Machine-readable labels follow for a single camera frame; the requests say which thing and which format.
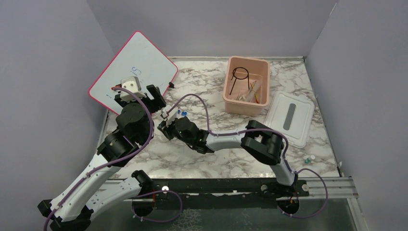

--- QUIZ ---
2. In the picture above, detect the purple cable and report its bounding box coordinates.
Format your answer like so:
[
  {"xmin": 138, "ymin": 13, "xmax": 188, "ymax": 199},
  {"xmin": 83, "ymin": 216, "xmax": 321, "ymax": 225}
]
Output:
[
  {"xmin": 42, "ymin": 87, "xmax": 155, "ymax": 231},
  {"xmin": 166, "ymin": 93, "xmax": 329, "ymax": 220}
]

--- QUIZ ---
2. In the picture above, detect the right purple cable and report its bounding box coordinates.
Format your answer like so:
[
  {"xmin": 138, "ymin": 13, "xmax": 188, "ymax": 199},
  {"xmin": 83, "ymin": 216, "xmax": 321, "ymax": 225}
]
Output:
[{"xmin": 166, "ymin": 93, "xmax": 329, "ymax": 220}]

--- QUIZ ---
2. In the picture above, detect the black metal base rail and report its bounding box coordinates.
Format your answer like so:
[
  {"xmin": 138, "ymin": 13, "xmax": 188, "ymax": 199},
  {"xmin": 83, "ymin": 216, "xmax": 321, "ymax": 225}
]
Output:
[{"xmin": 120, "ymin": 177, "xmax": 358, "ymax": 214}]

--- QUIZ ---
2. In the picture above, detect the white plastic bin lid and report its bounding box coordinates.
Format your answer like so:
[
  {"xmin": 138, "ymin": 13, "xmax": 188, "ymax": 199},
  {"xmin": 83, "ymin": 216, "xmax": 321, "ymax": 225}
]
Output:
[{"xmin": 264, "ymin": 91, "xmax": 315, "ymax": 148}]

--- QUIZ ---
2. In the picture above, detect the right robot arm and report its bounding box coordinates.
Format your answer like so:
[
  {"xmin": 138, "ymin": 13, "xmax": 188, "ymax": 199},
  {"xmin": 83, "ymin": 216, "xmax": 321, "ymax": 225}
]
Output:
[{"xmin": 158, "ymin": 117, "xmax": 298, "ymax": 196}]

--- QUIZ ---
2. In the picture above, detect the white board with pink frame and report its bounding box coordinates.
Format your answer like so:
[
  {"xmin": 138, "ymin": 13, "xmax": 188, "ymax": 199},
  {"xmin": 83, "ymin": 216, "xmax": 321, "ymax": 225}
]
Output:
[{"xmin": 89, "ymin": 31, "xmax": 178, "ymax": 114}]

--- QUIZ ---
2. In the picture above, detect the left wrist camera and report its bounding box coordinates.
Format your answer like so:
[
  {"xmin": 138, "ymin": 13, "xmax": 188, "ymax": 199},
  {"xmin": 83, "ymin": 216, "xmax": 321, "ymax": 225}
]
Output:
[{"xmin": 112, "ymin": 76, "xmax": 147, "ymax": 105}]

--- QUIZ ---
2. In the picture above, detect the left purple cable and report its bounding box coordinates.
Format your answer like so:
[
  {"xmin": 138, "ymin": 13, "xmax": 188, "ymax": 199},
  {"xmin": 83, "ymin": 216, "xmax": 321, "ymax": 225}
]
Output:
[{"xmin": 42, "ymin": 87, "xmax": 155, "ymax": 231}]

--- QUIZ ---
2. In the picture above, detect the pink plastic bin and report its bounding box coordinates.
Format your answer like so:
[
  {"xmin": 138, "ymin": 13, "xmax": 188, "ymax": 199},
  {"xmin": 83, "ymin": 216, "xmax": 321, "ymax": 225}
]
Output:
[{"xmin": 222, "ymin": 56, "xmax": 270, "ymax": 116}]

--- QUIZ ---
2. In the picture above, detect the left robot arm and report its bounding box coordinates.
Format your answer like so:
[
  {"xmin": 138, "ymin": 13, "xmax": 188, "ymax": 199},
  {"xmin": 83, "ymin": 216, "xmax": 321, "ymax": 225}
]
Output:
[{"xmin": 38, "ymin": 84, "xmax": 166, "ymax": 231}]

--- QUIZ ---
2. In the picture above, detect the black wire tripod ring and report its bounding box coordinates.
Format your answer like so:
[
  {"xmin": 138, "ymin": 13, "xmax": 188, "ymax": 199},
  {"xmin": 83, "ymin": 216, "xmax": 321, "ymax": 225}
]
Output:
[{"xmin": 228, "ymin": 67, "xmax": 250, "ymax": 96}]

